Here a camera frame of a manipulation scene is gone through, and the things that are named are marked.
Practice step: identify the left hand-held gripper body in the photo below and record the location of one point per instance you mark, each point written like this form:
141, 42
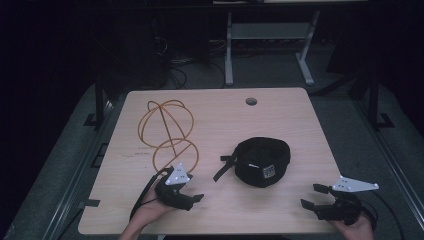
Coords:
173, 186

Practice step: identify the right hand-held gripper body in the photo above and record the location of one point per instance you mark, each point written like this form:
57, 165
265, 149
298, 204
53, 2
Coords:
343, 205

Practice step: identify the black cap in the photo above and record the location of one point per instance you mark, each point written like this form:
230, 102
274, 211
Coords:
263, 160

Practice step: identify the person's right hand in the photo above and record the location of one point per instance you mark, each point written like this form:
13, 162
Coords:
356, 230

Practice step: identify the person's left hand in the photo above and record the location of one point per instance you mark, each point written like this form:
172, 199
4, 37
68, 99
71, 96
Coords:
151, 210

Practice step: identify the black tape strip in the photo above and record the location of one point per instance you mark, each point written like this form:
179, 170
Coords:
89, 203

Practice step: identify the black metal stand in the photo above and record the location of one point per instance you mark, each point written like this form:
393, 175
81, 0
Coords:
375, 100
99, 100

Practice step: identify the aluminium rail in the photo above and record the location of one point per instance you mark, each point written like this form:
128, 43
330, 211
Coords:
393, 160
80, 166

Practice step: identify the white metal desk frame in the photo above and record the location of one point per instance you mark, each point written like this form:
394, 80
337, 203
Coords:
270, 31

